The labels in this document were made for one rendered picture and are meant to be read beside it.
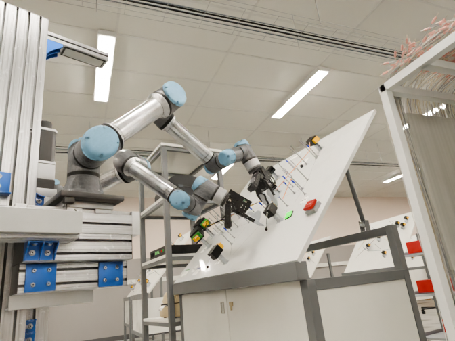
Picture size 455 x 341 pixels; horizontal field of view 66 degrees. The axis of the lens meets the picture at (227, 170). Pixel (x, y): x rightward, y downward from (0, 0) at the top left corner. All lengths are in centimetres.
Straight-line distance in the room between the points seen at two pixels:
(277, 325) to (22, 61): 148
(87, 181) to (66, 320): 769
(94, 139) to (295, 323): 97
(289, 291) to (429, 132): 79
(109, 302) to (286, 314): 770
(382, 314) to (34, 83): 169
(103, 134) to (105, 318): 784
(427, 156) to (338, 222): 1041
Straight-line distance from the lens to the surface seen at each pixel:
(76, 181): 138
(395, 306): 169
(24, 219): 115
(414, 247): 420
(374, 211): 1290
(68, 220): 118
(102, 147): 128
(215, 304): 192
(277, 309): 150
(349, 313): 148
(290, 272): 134
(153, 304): 470
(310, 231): 140
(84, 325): 897
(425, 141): 147
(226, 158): 162
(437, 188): 141
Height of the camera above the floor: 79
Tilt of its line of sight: 19 degrees up
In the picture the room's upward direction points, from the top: 6 degrees counter-clockwise
